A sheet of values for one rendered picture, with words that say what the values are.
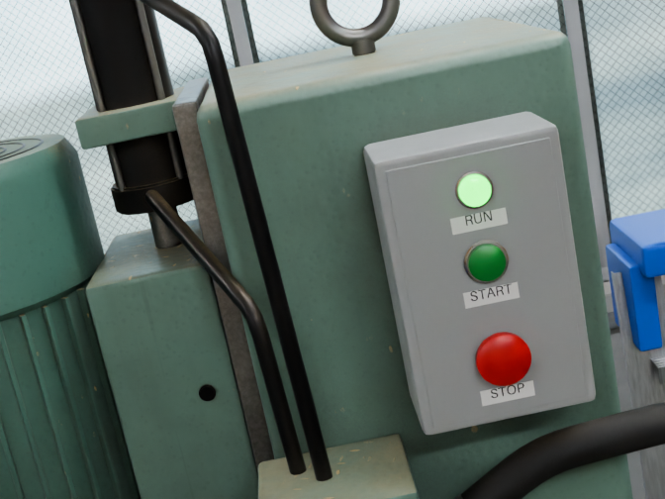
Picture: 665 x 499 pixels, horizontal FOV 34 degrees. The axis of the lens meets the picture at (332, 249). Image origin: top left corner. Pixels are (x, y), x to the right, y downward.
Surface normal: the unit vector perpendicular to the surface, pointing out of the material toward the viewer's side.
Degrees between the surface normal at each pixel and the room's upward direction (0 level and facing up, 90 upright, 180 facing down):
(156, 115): 90
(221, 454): 90
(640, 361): 82
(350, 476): 0
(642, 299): 90
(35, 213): 90
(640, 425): 53
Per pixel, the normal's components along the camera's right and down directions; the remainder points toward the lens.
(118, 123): 0.07, 0.25
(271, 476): -0.19, -0.95
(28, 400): 0.49, 0.14
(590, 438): -0.05, -0.38
